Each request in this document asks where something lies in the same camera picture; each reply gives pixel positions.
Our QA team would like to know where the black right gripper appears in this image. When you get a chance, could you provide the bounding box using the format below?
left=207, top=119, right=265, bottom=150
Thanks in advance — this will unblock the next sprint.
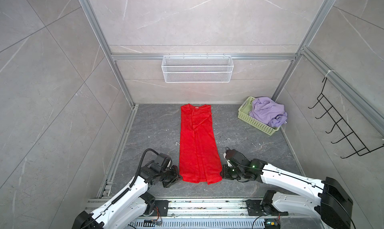
left=218, top=164, right=244, bottom=180

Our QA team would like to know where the red t-shirt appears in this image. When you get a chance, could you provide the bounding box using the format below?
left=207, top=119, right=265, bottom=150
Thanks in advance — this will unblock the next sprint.
left=179, top=104, right=222, bottom=185

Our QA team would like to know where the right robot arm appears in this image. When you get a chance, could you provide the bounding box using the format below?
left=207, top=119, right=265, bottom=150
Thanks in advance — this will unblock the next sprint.
left=221, top=158, right=356, bottom=229

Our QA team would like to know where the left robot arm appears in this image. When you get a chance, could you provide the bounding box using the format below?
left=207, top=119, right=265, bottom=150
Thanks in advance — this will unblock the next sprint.
left=72, top=165, right=182, bottom=229

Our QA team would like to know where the green plastic basket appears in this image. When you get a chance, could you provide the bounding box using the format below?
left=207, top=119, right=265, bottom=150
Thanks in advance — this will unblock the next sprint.
left=237, top=96, right=280, bottom=136

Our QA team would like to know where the purple t-shirt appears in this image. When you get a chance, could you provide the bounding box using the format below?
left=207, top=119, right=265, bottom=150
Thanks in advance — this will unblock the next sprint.
left=249, top=97, right=288, bottom=128

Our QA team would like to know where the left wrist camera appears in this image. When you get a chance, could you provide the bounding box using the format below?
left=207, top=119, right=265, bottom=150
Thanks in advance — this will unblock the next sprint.
left=153, top=153, right=172, bottom=171

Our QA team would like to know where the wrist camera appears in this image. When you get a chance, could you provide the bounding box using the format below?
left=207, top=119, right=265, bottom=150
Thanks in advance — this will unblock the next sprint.
left=153, top=153, right=172, bottom=171
left=224, top=149, right=250, bottom=167

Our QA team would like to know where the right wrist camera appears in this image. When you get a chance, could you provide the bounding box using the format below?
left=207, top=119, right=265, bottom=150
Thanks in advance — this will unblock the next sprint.
left=224, top=149, right=250, bottom=167

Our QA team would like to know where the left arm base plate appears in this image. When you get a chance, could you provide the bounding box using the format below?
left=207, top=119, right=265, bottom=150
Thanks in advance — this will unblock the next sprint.
left=151, top=200, right=170, bottom=217

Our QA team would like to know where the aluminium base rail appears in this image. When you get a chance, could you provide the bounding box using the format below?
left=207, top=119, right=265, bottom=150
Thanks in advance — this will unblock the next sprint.
left=124, top=199, right=327, bottom=229

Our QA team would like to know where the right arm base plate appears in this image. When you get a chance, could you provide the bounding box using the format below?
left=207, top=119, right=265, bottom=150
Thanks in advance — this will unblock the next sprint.
left=245, top=200, right=289, bottom=216

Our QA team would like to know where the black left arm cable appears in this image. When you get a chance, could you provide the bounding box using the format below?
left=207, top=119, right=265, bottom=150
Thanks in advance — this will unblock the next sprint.
left=110, top=148, right=161, bottom=206

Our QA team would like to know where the white wire mesh basket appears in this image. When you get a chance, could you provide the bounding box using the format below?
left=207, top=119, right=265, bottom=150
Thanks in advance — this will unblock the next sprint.
left=162, top=55, right=234, bottom=83

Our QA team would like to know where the black wire hook rack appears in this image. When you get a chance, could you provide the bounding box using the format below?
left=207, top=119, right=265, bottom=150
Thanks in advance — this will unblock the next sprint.
left=308, top=77, right=384, bottom=159

